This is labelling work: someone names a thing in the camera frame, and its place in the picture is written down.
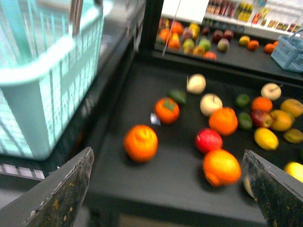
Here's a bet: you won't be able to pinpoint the red yellow apple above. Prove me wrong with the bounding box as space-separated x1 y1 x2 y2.
250 110 274 128

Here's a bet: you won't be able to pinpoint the black shelf upright post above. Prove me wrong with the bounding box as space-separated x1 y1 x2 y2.
139 0 164 51

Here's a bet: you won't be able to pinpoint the green lime upper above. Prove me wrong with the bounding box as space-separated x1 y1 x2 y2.
235 94 250 109

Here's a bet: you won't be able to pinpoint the white price tag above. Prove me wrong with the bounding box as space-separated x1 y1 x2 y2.
150 113 161 125

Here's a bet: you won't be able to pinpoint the brown kiwi lower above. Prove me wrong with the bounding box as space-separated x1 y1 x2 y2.
283 128 303 144

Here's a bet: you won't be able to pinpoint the golden orange apple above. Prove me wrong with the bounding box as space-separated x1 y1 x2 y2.
280 98 303 118
270 110 294 132

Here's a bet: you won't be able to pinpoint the green lime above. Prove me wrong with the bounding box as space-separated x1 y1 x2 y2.
235 94 250 109
237 112 253 130

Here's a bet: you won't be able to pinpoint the dark green avocado left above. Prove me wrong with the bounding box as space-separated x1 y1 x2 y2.
167 89 187 105

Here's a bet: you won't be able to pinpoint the sauce bottles on shelf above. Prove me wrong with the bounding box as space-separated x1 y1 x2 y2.
204 0 254 22

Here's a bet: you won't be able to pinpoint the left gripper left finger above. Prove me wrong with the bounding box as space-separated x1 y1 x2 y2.
0 147 94 227

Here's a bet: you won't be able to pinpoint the golden orange apple lower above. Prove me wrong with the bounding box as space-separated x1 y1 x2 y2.
270 110 294 132

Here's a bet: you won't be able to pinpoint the small tangerine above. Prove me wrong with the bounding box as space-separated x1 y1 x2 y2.
251 96 273 113

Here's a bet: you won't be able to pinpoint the round orange centre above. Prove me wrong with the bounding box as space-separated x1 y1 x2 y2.
208 107 238 137

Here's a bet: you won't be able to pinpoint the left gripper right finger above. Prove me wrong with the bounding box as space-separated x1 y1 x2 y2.
242 150 303 227

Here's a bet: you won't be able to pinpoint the orange persimmon green calyx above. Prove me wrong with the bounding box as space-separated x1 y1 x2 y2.
154 97 180 125

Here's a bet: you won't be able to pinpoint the golden orange apple upper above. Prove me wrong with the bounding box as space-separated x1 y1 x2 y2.
280 98 303 118

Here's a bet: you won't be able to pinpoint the knobbed orange front centre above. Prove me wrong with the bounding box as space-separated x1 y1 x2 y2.
202 149 241 187

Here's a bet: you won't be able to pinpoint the yellow lemon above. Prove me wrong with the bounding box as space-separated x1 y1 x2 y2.
254 128 279 150
284 162 303 182

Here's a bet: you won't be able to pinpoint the light blue shopping basket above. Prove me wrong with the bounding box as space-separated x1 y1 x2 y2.
0 0 104 160

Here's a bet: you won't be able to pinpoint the back shelf fruit pile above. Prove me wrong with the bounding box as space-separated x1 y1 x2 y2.
155 17 278 60

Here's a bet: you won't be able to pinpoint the white pear right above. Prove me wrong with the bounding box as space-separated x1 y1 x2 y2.
261 83 282 101

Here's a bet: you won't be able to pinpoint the large orange front left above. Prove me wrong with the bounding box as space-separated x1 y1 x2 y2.
124 125 158 163

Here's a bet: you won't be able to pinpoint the dark red apple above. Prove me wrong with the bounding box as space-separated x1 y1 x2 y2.
195 128 223 154

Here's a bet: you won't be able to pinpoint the white pear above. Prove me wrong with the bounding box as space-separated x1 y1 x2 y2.
187 74 206 95
261 83 282 101
200 93 223 116

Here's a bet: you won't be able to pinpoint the small blue basket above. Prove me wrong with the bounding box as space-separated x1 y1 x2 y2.
271 28 303 73

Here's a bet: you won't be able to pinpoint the green lime lower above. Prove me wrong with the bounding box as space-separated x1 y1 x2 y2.
237 112 253 130

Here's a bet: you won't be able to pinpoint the white pear left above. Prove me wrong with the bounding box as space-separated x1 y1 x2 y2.
187 74 206 95

